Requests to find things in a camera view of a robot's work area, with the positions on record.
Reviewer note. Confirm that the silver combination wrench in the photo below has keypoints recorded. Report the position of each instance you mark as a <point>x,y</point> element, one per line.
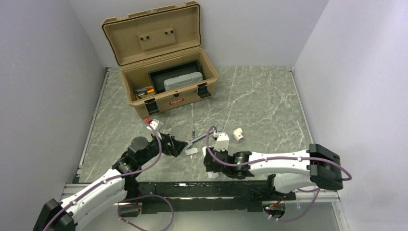
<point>191,142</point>

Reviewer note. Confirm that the orange handled tool in toolbox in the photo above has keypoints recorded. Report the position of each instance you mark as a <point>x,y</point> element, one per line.
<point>144,92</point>

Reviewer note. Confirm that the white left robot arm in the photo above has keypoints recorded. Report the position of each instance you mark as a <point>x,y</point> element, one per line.
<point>115,185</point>

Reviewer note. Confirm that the white remote battery cover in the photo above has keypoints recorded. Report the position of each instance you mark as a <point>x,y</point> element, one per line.
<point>191,151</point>

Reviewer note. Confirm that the black tray in toolbox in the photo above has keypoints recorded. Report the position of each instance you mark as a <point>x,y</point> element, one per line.
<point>158,77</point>

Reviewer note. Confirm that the grey plastic bit case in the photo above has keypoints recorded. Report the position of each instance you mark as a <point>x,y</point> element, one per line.
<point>183,80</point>

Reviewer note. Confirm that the tan plastic toolbox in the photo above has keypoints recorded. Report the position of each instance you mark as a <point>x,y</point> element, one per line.
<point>154,39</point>

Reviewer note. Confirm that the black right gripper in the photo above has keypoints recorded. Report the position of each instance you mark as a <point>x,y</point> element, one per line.
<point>223,152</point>

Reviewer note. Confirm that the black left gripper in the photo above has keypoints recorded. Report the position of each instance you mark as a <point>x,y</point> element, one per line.
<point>176,146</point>

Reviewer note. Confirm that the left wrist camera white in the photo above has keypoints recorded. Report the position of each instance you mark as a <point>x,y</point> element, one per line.
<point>155,124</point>

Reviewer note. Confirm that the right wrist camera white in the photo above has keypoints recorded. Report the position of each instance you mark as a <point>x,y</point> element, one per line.
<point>222,142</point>

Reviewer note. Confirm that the white remote control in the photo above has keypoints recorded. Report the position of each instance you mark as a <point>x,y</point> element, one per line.
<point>211,175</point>

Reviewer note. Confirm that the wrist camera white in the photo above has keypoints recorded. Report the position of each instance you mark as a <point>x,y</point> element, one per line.
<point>155,124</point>
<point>222,142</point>

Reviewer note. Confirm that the white pipe elbow fitting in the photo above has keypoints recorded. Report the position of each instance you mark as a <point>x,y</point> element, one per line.
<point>238,134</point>

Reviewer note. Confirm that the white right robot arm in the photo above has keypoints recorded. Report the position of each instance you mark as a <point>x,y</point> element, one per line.
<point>315,166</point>

